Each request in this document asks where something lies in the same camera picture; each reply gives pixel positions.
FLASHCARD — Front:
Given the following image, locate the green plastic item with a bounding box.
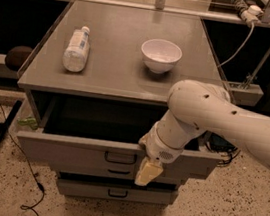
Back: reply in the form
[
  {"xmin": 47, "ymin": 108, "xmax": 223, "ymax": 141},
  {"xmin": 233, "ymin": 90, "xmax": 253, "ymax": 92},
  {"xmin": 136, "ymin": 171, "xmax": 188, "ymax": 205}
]
[{"xmin": 18, "ymin": 116, "xmax": 38, "ymax": 130}]

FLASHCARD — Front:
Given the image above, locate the grey middle drawer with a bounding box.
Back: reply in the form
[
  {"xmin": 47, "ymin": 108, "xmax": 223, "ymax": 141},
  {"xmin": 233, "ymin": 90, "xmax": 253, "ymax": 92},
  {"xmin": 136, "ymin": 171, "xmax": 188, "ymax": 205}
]
[{"xmin": 49, "ymin": 163, "xmax": 186, "ymax": 186}]

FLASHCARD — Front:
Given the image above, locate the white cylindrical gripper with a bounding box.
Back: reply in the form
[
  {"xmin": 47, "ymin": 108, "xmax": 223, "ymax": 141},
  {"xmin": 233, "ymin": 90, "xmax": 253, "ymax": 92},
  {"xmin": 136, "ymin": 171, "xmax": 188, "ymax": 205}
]
[{"xmin": 134, "ymin": 122, "xmax": 182, "ymax": 186}]

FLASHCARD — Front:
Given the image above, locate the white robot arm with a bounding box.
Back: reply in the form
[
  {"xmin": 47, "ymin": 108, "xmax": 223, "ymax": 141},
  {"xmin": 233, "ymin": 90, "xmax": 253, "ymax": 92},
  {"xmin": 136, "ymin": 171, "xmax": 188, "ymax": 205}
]
[{"xmin": 135, "ymin": 80, "xmax": 270, "ymax": 186}]

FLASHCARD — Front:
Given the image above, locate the white bowl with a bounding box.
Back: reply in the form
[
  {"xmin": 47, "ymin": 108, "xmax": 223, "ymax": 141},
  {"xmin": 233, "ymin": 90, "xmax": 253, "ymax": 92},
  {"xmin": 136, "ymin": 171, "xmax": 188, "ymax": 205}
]
[{"xmin": 141, "ymin": 39, "xmax": 183, "ymax": 74}]

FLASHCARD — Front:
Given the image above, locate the dark brown round object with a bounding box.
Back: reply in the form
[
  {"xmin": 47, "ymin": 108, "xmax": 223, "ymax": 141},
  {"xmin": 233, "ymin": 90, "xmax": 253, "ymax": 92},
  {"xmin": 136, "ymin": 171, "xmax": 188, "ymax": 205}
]
[{"xmin": 4, "ymin": 45, "xmax": 32, "ymax": 71}]

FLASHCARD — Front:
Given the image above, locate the grey top drawer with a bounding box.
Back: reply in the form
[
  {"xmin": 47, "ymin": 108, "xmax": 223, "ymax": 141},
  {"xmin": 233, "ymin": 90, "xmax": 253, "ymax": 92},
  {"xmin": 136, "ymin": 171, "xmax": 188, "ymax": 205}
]
[{"xmin": 12, "ymin": 89, "xmax": 230, "ymax": 195}]

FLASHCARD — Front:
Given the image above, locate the white power cable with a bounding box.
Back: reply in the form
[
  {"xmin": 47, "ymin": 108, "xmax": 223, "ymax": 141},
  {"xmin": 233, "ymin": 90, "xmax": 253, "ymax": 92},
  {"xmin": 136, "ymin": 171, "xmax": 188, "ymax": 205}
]
[{"xmin": 216, "ymin": 17, "xmax": 256, "ymax": 73}]

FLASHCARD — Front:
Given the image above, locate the grey drawer cabinet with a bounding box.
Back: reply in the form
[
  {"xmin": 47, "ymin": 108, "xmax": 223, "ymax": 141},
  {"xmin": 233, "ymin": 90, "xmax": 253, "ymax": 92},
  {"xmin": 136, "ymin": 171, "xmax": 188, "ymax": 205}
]
[{"xmin": 0, "ymin": 0, "xmax": 246, "ymax": 216}]

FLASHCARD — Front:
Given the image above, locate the grey bottom drawer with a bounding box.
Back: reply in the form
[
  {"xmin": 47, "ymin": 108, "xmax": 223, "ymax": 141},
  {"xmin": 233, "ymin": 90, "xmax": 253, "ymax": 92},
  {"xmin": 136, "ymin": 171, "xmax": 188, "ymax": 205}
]
[{"xmin": 56, "ymin": 178, "xmax": 178, "ymax": 206}]

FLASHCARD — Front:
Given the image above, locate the white power strip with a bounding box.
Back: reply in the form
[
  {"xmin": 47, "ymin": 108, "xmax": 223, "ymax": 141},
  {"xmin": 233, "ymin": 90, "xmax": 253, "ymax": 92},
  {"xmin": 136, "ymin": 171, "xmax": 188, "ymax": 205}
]
[{"xmin": 231, "ymin": 0, "xmax": 262, "ymax": 24}]

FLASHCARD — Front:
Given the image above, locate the grey metal rail block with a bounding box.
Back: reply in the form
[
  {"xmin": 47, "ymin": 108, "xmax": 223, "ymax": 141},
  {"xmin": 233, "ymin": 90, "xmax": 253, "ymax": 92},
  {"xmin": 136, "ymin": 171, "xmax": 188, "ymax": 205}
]
[{"xmin": 224, "ymin": 81, "xmax": 264, "ymax": 107}]

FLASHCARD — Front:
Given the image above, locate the clear plastic water bottle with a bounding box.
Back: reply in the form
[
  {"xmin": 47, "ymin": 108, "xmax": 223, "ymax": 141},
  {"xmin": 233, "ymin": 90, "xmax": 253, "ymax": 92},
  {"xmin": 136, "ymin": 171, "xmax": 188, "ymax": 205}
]
[{"xmin": 62, "ymin": 26, "xmax": 90, "ymax": 73}]

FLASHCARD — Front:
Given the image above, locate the black cable bundle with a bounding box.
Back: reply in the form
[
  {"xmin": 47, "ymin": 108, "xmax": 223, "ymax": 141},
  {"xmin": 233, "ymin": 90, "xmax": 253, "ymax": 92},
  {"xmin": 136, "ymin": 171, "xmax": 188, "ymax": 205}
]
[{"xmin": 202, "ymin": 132, "xmax": 246, "ymax": 170}]

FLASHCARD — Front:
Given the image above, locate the grey drawer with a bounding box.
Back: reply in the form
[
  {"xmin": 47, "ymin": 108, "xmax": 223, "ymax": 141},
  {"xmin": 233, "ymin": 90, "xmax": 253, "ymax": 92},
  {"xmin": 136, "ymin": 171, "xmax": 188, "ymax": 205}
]
[
  {"xmin": 56, "ymin": 178, "xmax": 178, "ymax": 206},
  {"xmin": 12, "ymin": 89, "xmax": 230, "ymax": 195},
  {"xmin": 49, "ymin": 163, "xmax": 186, "ymax": 186}
]

